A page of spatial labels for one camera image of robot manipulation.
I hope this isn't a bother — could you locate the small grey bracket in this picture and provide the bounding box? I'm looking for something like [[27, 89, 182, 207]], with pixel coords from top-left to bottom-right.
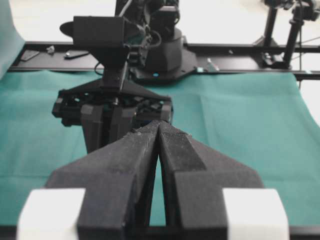
[[46, 45, 55, 55]]

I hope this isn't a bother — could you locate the black aluminium rail frame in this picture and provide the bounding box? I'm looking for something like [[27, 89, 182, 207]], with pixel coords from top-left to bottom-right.
[[8, 41, 320, 85]]

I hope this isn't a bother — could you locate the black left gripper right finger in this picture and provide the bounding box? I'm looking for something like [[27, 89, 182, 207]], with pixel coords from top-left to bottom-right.
[[157, 120, 291, 240]]

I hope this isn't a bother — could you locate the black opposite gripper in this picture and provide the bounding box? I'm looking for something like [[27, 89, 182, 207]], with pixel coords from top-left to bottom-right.
[[52, 63, 173, 154]]

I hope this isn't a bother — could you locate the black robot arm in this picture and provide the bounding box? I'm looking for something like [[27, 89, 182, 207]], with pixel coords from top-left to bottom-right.
[[16, 0, 290, 240]]

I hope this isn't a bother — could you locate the black thin stand post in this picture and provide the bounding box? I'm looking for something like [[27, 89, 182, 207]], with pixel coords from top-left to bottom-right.
[[282, 0, 320, 70]]

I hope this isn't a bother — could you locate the green table cloth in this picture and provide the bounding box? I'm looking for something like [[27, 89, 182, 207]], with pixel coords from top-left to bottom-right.
[[0, 69, 320, 227]]

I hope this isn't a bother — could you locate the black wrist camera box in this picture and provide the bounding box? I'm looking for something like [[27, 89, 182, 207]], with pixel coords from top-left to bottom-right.
[[59, 15, 146, 68]]

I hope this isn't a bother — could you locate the black flat tool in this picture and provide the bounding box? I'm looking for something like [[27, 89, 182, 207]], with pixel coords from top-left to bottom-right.
[[64, 50, 90, 60]]

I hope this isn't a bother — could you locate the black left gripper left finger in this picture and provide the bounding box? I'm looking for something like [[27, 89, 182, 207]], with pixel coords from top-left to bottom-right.
[[17, 119, 161, 240]]

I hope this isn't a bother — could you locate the black camera stand post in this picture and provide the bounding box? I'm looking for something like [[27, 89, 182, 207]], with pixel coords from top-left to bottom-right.
[[253, 6, 278, 47]]

